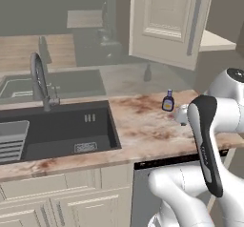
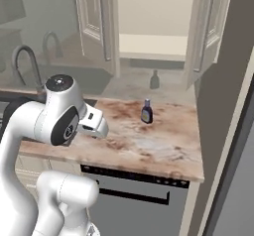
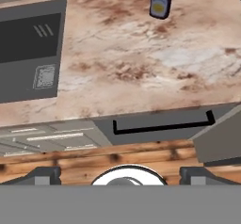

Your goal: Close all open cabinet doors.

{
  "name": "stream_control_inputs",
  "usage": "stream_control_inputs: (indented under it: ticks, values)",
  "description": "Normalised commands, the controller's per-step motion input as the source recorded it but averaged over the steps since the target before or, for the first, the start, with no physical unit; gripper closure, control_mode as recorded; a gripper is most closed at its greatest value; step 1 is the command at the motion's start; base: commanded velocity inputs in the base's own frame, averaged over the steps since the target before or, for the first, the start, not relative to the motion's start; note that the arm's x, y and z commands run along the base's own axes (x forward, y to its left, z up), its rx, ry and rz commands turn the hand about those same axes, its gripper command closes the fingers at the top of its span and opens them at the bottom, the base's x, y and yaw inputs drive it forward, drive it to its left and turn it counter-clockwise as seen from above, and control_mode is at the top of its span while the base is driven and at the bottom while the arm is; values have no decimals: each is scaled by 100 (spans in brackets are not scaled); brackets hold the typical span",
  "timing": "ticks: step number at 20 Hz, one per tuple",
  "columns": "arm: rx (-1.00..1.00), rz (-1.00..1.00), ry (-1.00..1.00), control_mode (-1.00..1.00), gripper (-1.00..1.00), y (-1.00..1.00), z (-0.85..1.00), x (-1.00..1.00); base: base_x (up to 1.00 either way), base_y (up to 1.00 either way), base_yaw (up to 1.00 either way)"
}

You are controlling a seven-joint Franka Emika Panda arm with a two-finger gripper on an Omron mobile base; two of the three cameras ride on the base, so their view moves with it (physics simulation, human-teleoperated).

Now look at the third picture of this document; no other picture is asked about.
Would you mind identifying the grey cabinet door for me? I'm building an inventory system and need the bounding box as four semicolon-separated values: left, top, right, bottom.
188;104;241;168

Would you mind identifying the black drawer handle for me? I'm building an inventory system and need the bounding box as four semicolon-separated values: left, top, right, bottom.
112;109;217;136

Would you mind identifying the grey cabinet with pale handles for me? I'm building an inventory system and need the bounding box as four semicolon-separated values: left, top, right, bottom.
0;120;113;158

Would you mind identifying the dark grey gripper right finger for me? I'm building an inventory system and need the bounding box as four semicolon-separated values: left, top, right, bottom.
179;166;241;186

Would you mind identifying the grey sink basin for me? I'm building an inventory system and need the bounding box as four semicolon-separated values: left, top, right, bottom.
0;0;69;105

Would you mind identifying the grey drawer front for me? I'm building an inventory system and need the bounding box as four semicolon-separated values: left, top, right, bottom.
91;102;241;147

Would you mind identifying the white round black-rimmed object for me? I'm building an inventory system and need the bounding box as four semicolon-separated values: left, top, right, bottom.
89;164;169;186

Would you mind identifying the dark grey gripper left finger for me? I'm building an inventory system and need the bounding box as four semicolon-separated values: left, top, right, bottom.
0;166;62;186

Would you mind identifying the dark bottle with yellow label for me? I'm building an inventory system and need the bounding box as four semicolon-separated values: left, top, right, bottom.
149;0;173;21

